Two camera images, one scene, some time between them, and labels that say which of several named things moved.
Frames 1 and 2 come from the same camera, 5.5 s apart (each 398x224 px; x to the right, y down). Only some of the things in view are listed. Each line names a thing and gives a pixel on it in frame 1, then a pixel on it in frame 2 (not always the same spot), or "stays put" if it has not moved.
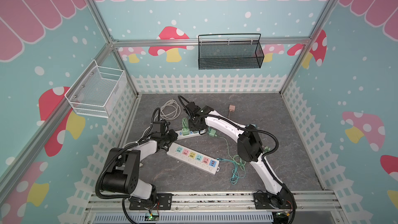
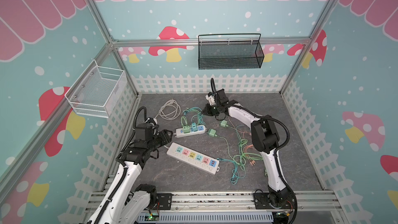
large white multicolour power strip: (197, 159) stays put
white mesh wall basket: (97, 91) stays put
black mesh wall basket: (226, 51) stays put
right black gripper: (194, 123) to (210, 109)
